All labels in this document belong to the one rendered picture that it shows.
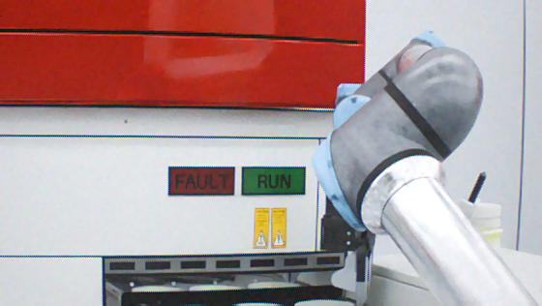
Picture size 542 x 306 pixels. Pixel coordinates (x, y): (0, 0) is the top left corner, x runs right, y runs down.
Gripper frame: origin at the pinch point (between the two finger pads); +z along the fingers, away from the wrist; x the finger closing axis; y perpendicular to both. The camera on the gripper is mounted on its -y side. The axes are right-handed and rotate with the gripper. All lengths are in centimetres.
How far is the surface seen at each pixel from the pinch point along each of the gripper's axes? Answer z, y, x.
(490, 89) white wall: -37, -9, -214
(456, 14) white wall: -62, 2, -205
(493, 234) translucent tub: -11.2, -21.1, -5.3
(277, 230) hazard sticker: -10.1, 16.6, -6.4
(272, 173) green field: -19.9, 17.5, -5.4
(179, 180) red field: -18.8, 30.6, 4.7
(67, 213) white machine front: -13, 46, 16
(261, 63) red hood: -38.3, 18.3, 1.0
